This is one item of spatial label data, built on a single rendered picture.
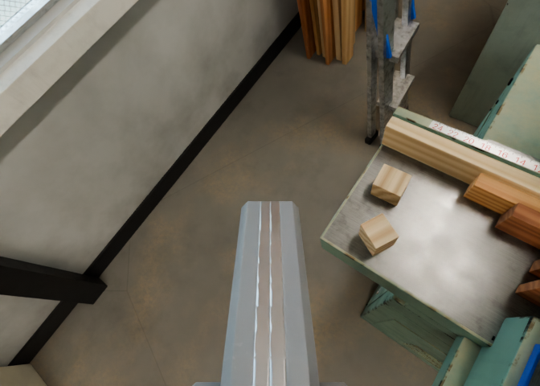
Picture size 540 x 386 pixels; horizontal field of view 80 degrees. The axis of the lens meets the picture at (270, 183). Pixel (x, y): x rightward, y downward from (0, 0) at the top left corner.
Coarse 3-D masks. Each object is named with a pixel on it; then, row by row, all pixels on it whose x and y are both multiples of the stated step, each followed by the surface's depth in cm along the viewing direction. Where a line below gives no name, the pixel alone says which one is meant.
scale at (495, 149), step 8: (432, 128) 43; (440, 128) 43; (448, 128) 43; (456, 136) 42; (464, 136) 42; (472, 136) 42; (472, 144) 41; (480, 144) 41; (488, 144) 41; (496, 152) 40; (504, 152) 40; (512, 152) 40; (512, 160) 39; (520, 160) 39; (528, 160) 39; (528, 168) 39; (536, 168) 38
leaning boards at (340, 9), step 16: (304, 0) 149; (320, 0) 141; (336, 0) 142; (352, 0) 142; (304, 16) 155; (320, 16) 153; (336, 16) 150; (352, 16) 150; (304, 32) 162; (320, 32) 166; (336, 32) 158; (352, 32) 158; (320, 48) 174; (336, 48) 167; (352, 48) 167
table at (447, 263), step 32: (384, 160) 48; (416, 160) 48; (352, 192) 47; (416, 192) 46; (448, 192) 45; (352, 224) 45; (416, 224) 44; (448, 224) 43; (480, 224) 42; (352, 256) 44; (384, 256) 43; (416, 256) 42; (448, 256) 42; (480, 256) 41; (512, 256) 40; (384, 288) 47; (416, 288) 41; (448, 288) 40; (480, 288) 39; (512, 288) 39; (448, 320) 39; (480, 320) 38; (448, 352) 42; (448, 384) 39
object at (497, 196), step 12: (480, 180) 41; (492, 180) 40; (468, 192) 43; (480, 192) 41; (492, 192) 40; (504, 192) 40; (516, 192) 39; (492, 204) 42; (504, 204) 40; (528, 204) 38
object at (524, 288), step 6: (528, 282) 37; (534, 282) 35; (522, 288) 37; (528, 288) 36; (534, 288) 35; (522, 294) 38; (528, 294) 37; (534, 294) 36; (528, 300) 38; (534, 300) 37
